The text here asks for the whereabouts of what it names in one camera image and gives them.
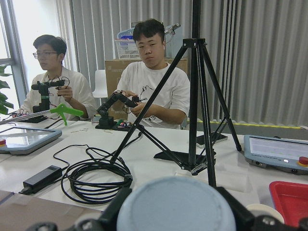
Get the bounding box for blue cup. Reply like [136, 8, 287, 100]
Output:
[116, 177, 236, 231]

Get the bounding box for green potted plant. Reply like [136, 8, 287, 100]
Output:
[0, 64, 14, 116]

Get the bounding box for cardboard box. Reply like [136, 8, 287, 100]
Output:
[104, 57, 188, 121]

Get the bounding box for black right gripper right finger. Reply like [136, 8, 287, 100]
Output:
[216, 187, 308, 231]

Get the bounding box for paper cup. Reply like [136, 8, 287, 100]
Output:
[246, 204, 284, 224]

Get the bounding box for person in white t-shirt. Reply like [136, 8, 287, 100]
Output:
[117, 19, 190, 129]

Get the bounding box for coiled black cable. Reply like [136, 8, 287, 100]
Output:
[52, 144, 133, 205]

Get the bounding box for person with glasses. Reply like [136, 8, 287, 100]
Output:
[32, 35, 98, 121]

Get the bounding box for black camera tripod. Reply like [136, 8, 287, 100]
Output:
[110, 0, 242, 188]

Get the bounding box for black power adapter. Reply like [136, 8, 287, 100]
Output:
[19, 166, 62, 195]

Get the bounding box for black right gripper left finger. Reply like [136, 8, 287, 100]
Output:
[72, 188, 132, 231]

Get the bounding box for green plastic gun tool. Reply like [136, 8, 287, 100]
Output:
[50, 103, 84, 126]

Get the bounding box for red parts tray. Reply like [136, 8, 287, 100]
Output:
[269, 181, 308, 227]

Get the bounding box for teach pendant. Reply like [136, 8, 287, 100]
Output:
[0, 127, 62, 155]
[244, 135, 308, 175]

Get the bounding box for white plastic basket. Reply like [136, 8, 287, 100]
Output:
[114, 28, 140, 60]

